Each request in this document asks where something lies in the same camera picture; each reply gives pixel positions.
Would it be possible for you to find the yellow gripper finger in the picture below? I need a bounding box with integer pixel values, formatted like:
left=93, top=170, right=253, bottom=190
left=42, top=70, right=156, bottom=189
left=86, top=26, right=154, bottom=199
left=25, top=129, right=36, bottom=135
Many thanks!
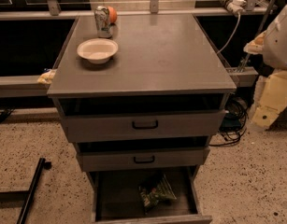
left=251, top=71, right=287, bottom=129

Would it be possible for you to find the green jalapeno chip bag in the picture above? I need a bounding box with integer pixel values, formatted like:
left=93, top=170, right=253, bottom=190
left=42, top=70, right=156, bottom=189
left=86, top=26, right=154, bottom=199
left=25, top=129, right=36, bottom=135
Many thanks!
left=138, top=172, right=177, bottom=212

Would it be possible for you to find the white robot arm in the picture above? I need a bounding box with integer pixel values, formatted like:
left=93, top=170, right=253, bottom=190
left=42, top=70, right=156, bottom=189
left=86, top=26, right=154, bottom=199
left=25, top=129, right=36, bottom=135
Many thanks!
left=244, top=5, right=287, bottom=129

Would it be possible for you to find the grey drawer cabinet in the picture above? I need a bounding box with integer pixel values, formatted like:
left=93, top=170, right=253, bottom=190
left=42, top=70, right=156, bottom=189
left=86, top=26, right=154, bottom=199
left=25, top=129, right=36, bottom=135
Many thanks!
left=46, top=14, right=237, bottom=224

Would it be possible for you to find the top grey drawer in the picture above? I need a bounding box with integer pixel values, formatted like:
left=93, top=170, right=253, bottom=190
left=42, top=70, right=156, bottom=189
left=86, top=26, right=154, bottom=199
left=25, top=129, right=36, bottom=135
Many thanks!
left=61, top=110, right=225, bottom=143

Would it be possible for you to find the grey drawer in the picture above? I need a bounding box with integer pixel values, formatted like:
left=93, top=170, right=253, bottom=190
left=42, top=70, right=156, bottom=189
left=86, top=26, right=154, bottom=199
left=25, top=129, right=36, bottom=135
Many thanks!
left=61, top=110, right=225, bottom=143
left=77, top=147, right=209, bottom=172
left=92, top=167, right=212, bottom=224

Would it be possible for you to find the middle grey drawer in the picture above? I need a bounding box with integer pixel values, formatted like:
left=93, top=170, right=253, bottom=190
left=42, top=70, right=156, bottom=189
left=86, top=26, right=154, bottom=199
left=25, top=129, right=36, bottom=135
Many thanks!
left=77, top=147, right=209, bottom=172

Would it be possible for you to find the bottom grey drawer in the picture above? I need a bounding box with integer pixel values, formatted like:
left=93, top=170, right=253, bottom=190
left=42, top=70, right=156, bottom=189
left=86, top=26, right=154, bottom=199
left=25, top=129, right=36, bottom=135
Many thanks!
left=92, top=167, right=212, bottom=224

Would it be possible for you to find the white power strip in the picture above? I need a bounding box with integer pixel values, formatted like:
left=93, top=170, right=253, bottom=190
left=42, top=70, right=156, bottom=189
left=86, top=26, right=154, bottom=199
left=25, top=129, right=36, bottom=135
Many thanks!
left=218, top=0, right=244, bottom=16

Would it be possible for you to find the orange fruit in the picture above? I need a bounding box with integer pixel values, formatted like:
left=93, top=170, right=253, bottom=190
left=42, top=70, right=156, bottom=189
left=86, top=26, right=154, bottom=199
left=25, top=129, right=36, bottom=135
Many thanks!
left=108, top=7, right=118, bottom=23

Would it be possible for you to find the white paper bowl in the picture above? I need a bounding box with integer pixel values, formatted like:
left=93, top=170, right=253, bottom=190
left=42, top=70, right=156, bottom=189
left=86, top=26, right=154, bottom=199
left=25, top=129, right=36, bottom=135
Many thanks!
left=77, top=38, right=119, bottom=64

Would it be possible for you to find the yellow crumpled wrapper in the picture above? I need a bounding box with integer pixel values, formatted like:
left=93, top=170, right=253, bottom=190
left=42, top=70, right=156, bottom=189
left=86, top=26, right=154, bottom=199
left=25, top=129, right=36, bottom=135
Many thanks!
left=37, top=69, right=56, bottom=85

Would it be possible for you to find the black metal floor bar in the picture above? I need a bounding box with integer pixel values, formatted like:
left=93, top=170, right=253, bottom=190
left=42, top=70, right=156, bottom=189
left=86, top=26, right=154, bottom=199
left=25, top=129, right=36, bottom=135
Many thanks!
left=16, top=158, right=51, bottom=224

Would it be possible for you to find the black cable bundle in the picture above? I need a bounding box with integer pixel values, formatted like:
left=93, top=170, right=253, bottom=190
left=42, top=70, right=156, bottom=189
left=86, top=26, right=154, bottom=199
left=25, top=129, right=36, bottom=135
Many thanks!
left=208, top=94, right=250, bottom=147

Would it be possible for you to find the white power cable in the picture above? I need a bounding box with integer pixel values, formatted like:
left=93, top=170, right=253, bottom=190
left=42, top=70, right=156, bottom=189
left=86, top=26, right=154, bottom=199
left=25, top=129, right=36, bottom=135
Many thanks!
left=215, top=12, right=242, bottom=56

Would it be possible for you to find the grey metal rail frame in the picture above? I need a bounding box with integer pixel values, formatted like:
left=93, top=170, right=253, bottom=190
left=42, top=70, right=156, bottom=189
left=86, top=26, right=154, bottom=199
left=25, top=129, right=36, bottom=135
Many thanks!
left=0, top=0, right=284, bottom=99

